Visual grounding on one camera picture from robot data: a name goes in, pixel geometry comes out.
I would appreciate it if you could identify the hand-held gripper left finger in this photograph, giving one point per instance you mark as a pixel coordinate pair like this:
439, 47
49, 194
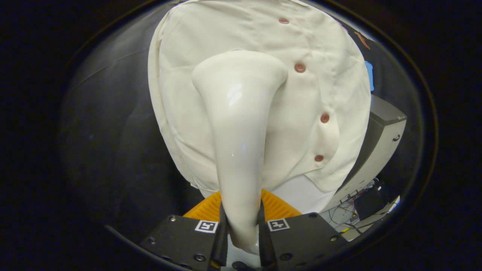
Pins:
180, 239

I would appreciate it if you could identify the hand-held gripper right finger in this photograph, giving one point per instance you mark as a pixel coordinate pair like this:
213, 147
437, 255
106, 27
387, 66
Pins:
301, 239

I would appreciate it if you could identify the cream button shirt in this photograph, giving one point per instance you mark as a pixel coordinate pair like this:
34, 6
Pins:
180, 75

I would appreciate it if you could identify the white ironing board pad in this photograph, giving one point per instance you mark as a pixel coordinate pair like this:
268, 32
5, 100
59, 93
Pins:
301, 195

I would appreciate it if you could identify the black box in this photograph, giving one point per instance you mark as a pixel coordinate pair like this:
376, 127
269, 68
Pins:
369, 203

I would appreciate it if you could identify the white flat board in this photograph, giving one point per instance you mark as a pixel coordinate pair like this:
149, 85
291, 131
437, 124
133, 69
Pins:
392, 206

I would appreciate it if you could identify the beige cabinet grey top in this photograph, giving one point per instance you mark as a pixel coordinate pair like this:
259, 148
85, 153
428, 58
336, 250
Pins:
380, 150

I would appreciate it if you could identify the black backdrop cloth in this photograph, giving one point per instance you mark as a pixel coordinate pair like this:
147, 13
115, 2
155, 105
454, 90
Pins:
113, 131

